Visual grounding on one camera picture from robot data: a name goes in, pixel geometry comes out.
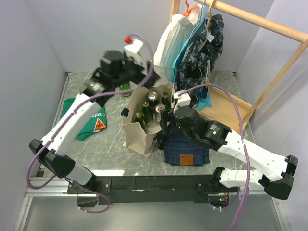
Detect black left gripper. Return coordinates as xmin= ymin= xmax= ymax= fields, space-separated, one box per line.
xmin=112 ymin=51 xmax=160 ymax=89

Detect beige canvas tote bag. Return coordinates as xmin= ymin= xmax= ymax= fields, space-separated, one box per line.
xmin=122 ymin=82 xmax=175 ymax=157

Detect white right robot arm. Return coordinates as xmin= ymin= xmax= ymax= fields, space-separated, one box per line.
xmin=160 ymin=106 xmax=298 ymax=200

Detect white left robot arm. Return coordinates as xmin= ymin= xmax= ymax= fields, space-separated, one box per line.
xmin=29 ymin=50 xmax=160 ymax=193

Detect teal garment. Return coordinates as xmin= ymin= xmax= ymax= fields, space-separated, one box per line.
xmin=172 ymin=19 xmax=212 ymax=111

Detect silver can red tab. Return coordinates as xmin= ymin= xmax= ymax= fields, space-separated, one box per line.
xmin=155 ymin=103 xmax=165 ymax=119

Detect folded blue jeans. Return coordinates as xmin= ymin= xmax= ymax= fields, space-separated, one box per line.
xmin=162 ymin=132 xmax=210 ymax=167

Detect wooden clothes rack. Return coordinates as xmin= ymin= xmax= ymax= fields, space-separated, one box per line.
xmin=169 ymin=0 xmax=308 ymax=135

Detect dark can silver top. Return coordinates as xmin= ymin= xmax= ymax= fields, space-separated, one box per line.
xmin=147 ymin=91 xmax=158 ymax=110

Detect green t-shirt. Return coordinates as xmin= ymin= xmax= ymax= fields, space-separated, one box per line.
xmin=60 ymin=98 xmax=107 ymax=141

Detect dark patterned shirt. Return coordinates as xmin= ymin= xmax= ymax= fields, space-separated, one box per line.
xmin=173 ymin=14 xmax=225 ymax=110

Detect white pleated garment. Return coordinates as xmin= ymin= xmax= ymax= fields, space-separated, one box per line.
xmin=154 ymin=13 xmax=198 ymax=87

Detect black base bar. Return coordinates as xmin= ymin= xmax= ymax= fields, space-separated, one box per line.
xmin=67 ymin=175 xmax=236 ymax=208

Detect orange clothes hanger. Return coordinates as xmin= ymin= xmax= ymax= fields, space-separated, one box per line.
xmin=182 ymin=0 xmax=199 ymax=17

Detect blue clothes hanger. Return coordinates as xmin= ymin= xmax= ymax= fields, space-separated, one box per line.
xmin=188 ymin=0 xmax=206 ymax=39

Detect wooden clothes hanger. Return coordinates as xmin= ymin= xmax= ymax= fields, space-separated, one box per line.
xmin=206 ymin=0 xmax=216 ymax=30

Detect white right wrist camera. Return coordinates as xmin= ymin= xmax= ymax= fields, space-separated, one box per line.
xmin=173 ymin=90 xmax=191 ymax=111

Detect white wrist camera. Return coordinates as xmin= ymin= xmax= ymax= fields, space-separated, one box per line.
xmin=173 ymin=90 xmax=191 ymax=111
xmin=124 ymin=37 xmax=144 ymax=63

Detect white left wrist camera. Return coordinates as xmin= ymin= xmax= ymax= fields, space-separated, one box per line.
xmin=124 ymin=37 xmax=144 ymax=63

